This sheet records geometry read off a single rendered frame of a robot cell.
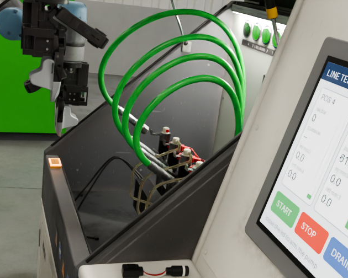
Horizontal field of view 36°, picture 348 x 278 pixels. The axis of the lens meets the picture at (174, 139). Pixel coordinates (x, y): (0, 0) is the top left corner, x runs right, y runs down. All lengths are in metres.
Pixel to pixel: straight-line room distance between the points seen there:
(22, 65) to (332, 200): 3.89
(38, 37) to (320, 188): 0.60
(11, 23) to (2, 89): 3.23
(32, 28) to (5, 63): 3.41
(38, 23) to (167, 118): 0.70
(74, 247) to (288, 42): 0.58
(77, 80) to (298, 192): 0.81
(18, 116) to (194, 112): 3.02
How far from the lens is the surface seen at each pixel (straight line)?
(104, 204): 1.60
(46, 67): 1.09
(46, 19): 1.08
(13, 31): 1.30
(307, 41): 0.91
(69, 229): 1.20
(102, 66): 1.25
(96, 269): 1.00
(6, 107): 4.56
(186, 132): 1.70
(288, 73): 0.93
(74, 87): 1.45
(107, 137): 1.64
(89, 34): 1.08
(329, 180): 0.77
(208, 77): 1.06
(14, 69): 4.48
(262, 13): 1.45
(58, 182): 1.43
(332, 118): 0.79
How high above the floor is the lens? 1.51
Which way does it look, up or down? 17 degrees down
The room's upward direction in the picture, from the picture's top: 7 degrees clockwise
